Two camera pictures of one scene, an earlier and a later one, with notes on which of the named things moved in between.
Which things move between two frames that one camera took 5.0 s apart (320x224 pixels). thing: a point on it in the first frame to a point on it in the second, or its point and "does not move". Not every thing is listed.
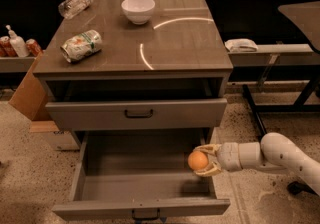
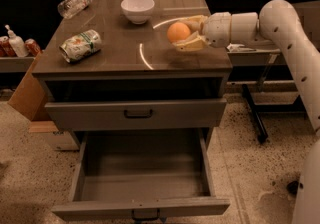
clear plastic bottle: x=75 y=4 does not move
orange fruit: x=197 y=160 to x=178 y=31
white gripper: x=228 y=156 to x=217 y=29
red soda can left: x=6 y=47 does not move
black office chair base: x=296 y=187 does not move
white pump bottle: x=18 y=43 does not move
